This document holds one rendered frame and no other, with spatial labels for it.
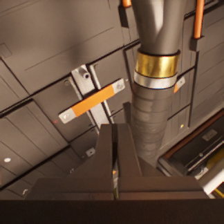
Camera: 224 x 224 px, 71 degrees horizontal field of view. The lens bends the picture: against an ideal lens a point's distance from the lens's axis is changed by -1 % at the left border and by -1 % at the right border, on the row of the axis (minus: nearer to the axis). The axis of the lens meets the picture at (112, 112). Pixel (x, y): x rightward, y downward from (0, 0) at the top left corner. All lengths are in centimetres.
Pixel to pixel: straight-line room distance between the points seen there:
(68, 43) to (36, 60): 5
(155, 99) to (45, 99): 20
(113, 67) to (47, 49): 13
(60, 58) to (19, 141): 17
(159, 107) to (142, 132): 4
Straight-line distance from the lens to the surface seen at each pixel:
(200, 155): 74
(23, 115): 30
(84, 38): 27
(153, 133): 20
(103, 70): 32
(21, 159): 37
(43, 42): 26
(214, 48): 54
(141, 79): 16
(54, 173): 43
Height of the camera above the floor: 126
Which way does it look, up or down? 44 degrees down
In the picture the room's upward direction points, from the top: 136 degrees clockwise
